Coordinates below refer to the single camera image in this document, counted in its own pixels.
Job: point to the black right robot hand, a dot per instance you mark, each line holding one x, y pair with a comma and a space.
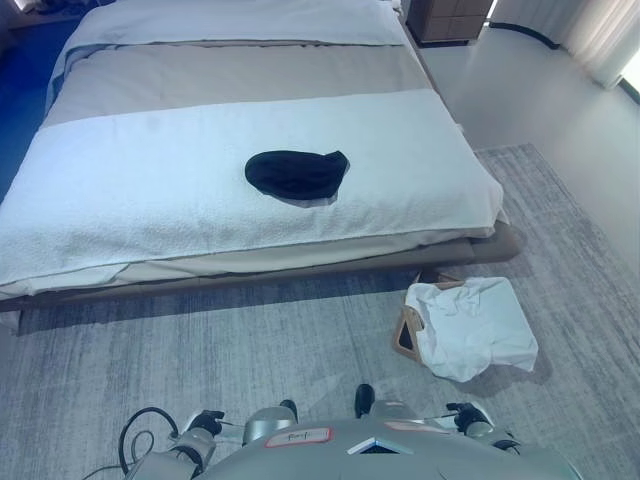
464, 415

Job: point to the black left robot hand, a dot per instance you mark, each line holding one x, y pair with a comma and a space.
206, 422

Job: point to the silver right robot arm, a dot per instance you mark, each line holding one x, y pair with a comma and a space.
487, 432

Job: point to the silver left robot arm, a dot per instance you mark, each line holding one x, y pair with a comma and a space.
175, 452

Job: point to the white cloth basket liner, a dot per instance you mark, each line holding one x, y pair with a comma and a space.
470, 325

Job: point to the wooden laundry basket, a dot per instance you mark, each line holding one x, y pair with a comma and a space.
406, 334

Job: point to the white textured bed blanket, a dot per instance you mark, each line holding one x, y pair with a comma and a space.
175, 200

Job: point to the silver left robot leg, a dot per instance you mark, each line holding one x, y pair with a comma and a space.
270, 417

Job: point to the silver robot leg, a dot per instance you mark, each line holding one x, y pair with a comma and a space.
270, 417
385, 405

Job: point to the silver right robot leg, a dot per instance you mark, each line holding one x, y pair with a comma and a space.
385, 405

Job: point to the grey robot torso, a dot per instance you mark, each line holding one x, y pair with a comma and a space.
390, 455

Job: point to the grey area rug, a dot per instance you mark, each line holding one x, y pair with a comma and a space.
310, 345

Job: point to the black garment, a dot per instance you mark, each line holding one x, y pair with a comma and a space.
295, 175

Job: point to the beige duvet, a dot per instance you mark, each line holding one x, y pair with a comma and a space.
240, 75

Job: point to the white curtain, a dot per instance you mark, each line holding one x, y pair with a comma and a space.
575, 35

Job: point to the brown wooden nightstand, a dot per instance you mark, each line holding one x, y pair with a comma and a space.
446, 19

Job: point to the white pillow cover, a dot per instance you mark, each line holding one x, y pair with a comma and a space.
240, 20

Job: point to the bed with grey frame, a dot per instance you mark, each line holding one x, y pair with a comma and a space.
240, 165

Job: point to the black curved floor rail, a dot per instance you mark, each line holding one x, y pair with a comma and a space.
545, 37

